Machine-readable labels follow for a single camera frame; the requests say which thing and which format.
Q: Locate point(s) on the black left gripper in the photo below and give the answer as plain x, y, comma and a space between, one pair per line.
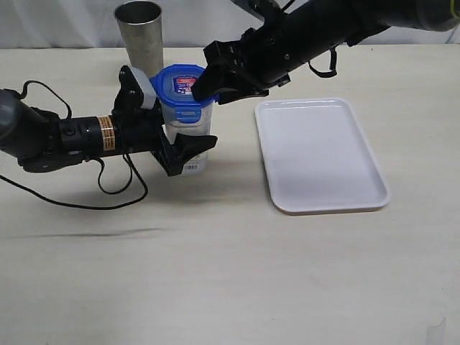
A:
141, 130

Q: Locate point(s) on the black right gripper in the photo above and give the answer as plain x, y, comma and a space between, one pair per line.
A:
248, 67

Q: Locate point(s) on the clear plastic tall container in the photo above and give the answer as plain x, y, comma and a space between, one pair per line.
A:
194, 133

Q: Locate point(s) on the blue plastic lid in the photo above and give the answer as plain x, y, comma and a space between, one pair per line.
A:
173, 86

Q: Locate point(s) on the stainless steel cup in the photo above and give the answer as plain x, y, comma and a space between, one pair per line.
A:
140, 25

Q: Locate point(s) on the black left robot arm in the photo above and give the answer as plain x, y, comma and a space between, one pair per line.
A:
43, 142

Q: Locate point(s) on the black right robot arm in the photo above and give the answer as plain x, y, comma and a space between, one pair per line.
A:
322, 25

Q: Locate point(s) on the white rectangular tray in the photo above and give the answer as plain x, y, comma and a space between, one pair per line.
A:
317, 158

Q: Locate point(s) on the white backdrop curtain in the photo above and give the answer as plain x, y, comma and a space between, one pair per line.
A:
46, 24

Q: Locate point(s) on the wrist camera mount block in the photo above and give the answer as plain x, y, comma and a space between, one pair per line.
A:
136, 91

